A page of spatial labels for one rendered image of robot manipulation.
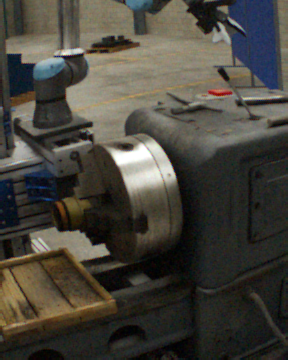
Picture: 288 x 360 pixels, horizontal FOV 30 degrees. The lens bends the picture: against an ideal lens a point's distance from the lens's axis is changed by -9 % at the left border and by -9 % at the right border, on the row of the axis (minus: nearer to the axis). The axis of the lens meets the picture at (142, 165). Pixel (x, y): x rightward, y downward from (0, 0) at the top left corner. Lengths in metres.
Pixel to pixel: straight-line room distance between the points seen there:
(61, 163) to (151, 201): 0.58
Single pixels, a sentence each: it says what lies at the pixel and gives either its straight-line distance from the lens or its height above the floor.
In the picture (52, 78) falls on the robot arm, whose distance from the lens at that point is 1.91.
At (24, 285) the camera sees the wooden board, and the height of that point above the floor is 0.89.
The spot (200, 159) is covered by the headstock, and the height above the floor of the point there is 1.22.
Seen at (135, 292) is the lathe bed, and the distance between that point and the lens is 1.48.
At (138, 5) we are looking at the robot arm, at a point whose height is 1.57.
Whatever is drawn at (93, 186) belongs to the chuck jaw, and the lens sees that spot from 1.43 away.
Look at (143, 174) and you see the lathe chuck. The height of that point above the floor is 1.19.
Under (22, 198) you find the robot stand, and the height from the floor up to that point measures 0.94.
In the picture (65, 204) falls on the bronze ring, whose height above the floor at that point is 1.12.
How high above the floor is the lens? 1.63
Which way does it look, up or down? 19 degrees down
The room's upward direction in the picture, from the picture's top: 4 degrees counter-clockwise
